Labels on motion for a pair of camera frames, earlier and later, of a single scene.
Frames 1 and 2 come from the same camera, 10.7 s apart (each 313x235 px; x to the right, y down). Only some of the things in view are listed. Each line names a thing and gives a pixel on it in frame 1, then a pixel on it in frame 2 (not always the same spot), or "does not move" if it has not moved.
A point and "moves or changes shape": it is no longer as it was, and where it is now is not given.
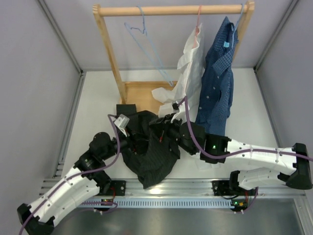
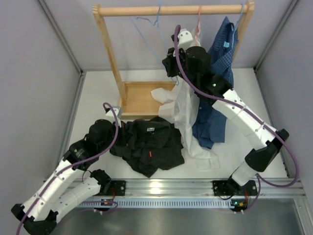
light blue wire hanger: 143,39 -> 161,32
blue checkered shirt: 215,103 does not move
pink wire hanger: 197,29 does not move
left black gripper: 137,143 -> 123,133
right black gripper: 164,128 -> 169,62
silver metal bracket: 122,122 -> 117,109
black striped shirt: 149,148 moves or changes shape
